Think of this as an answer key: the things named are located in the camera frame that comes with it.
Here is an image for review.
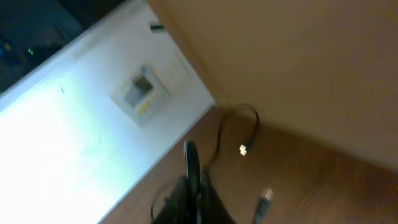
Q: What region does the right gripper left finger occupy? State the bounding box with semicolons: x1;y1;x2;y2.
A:
150;175;189;224

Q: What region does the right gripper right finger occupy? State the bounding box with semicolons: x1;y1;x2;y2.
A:
200;169;235;224

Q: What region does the black silver-plug USB cable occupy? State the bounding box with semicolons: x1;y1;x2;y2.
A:
252;187;274;224

